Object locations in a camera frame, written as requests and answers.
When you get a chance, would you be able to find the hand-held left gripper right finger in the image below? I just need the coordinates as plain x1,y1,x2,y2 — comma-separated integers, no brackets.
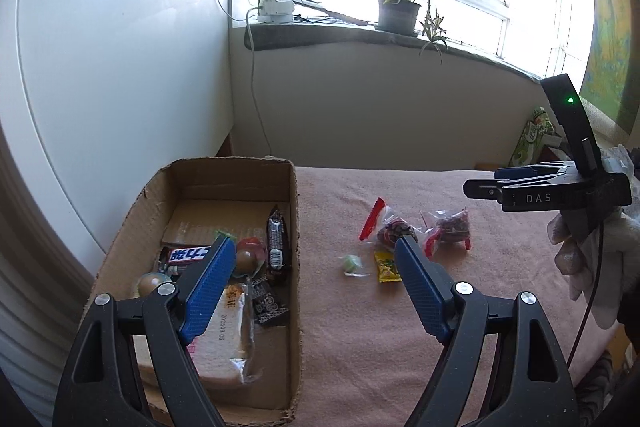
393,236,578,427

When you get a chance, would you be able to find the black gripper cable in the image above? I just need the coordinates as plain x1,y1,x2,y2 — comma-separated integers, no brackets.
565,227,606,368

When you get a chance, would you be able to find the clear packet of dark snack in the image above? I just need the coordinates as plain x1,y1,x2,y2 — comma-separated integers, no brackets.
420,207,473,258

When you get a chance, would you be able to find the dark brown snack bar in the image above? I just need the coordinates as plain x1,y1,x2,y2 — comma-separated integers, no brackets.
265,206,292,285

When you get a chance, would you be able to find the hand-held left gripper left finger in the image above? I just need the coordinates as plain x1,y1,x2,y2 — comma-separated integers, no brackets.
52,236,237,427

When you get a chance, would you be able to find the black patterned snack packet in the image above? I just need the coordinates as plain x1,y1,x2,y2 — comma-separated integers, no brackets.
248,274,291,326

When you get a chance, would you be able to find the small drooping plant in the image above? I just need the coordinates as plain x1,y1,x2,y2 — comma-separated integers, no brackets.
419,0,451,64

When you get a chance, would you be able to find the brown cardboard box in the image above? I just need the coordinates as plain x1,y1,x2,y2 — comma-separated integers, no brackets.
80,156,301,425

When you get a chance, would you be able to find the bread packet with pink print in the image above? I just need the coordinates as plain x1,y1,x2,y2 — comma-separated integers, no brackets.
190,282,264,390

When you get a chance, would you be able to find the white ribbed panel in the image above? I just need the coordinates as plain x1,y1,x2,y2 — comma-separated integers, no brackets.
0,142,97,383

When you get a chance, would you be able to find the white power adapter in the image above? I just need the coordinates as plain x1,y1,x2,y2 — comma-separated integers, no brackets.
261,0,296,26

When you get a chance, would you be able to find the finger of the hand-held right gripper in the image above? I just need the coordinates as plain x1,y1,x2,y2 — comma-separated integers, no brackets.
494,161,577,182
463,176,505,204

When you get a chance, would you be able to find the green wrapped candy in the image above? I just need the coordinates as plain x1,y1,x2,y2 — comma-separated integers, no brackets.
340,254,371,278

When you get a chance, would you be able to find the green printed bag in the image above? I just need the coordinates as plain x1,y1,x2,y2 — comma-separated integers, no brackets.
510,107,556,168

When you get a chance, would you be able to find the chocolate bar with white letters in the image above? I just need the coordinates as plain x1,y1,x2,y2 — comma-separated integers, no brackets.
159,245,217,275

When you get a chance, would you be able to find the white cabinet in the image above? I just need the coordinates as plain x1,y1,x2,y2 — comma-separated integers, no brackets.
0,0,236,288

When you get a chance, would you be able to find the red-edged clear snack packet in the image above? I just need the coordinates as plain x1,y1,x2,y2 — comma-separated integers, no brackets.
359,198,419,253

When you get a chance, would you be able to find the yellow snack packet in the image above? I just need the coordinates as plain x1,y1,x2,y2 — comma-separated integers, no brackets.
375,251,404,283

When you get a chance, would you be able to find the white power cable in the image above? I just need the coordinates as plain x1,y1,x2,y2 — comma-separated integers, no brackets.
245,4,274,158

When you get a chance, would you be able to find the pink blanket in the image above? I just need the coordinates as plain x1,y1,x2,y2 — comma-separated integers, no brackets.
292,164,626,427

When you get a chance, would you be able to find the grey stone window sill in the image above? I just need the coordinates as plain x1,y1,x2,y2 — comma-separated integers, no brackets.
244,21,546,84

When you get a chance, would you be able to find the grey striped cloth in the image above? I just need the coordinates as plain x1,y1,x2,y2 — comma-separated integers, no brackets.
575,347,632,427

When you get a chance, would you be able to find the person's right hand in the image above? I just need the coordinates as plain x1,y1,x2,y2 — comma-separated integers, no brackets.
546,144,640,332

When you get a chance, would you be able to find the dark wooden stick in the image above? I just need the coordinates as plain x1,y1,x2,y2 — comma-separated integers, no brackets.
282,0,372,28

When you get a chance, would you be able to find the wall poster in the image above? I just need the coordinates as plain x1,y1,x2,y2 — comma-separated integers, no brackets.
582,0,640,134

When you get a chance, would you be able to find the packaged brown egg red packet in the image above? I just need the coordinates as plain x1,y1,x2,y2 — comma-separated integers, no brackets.
234,234,266,280

